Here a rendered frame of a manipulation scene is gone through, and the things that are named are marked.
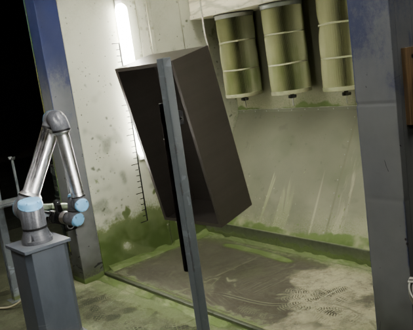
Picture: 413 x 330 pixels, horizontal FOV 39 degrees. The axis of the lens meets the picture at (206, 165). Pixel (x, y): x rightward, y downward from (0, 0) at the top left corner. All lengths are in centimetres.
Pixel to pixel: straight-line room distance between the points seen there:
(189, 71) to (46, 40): 124
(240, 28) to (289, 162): 121
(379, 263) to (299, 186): 232
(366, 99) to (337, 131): 239
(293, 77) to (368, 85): 234
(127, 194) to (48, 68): 120
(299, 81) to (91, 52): 165
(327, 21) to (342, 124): 88
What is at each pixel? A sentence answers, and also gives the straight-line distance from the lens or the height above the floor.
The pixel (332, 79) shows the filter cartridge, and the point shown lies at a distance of 429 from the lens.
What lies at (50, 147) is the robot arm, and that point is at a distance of 387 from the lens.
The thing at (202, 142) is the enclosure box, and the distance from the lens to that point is 385.
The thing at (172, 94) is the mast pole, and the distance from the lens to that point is 268.
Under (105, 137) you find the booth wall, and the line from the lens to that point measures 472.
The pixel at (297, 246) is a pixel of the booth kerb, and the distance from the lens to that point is 462.
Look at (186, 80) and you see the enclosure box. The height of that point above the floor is 149.
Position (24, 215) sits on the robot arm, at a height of 84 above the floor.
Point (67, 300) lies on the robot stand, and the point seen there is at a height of 26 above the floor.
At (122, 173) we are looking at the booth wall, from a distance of 481.
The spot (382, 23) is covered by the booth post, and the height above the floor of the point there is 164.
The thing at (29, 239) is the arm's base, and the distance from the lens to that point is 373.
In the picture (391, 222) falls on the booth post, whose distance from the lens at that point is 241.
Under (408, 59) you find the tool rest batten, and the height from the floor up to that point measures 150.
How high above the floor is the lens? 159
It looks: 10 degrees down
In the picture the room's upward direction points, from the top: 8 degrees counter-clockwise
